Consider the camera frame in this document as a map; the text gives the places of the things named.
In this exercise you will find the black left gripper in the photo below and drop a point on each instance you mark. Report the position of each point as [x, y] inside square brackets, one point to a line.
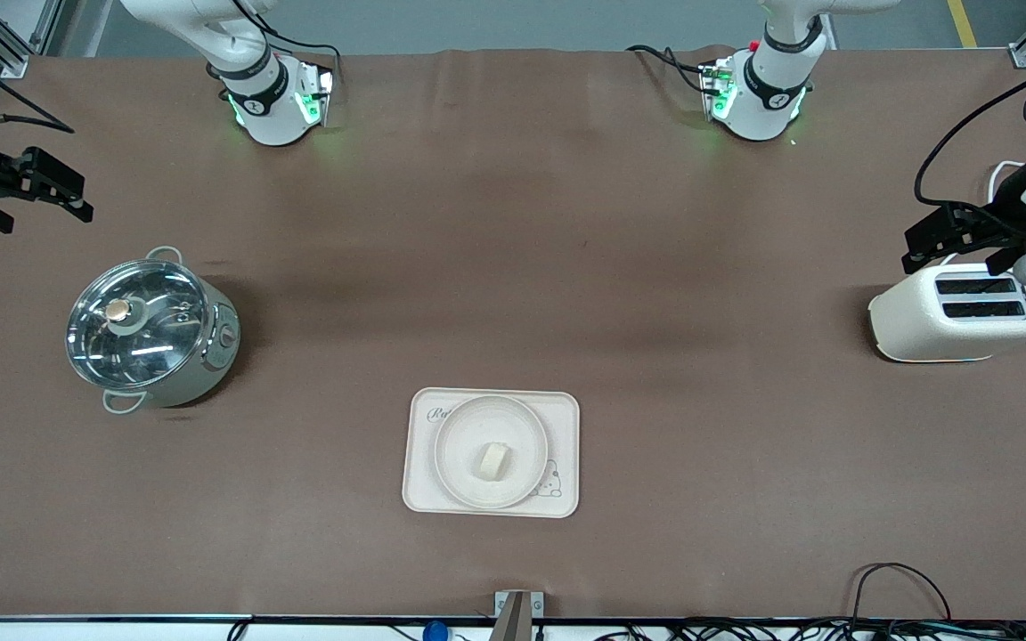
[1005, 218]

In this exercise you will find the cream round plate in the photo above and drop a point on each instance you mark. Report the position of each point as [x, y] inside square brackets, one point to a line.
[460, 454]

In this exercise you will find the white steamed bun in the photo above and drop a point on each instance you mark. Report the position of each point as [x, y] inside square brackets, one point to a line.
[493, 461]

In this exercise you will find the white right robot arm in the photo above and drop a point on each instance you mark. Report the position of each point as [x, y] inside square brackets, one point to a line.
[264, 98]

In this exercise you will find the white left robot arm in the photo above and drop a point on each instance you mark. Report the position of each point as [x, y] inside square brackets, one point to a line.
[771, 89]

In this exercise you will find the cream two-slot toaster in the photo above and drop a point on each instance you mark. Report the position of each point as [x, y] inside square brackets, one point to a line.
[923, 329]

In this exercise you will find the glass pot lid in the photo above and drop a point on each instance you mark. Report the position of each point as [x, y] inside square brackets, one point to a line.
[148, 338]

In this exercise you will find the grey electric cooking pot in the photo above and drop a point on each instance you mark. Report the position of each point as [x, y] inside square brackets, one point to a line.
[219, 343]

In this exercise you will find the brown table mat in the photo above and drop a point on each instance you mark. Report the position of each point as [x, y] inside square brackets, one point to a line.
[566, 223]

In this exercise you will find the cream rectangular tray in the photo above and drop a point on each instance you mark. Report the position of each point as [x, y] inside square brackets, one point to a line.
[566, 409]

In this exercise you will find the blue round object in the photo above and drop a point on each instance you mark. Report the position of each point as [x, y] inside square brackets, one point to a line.
[435, 632]

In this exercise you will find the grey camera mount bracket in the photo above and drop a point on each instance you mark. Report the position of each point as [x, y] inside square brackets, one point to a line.
[517, 619]

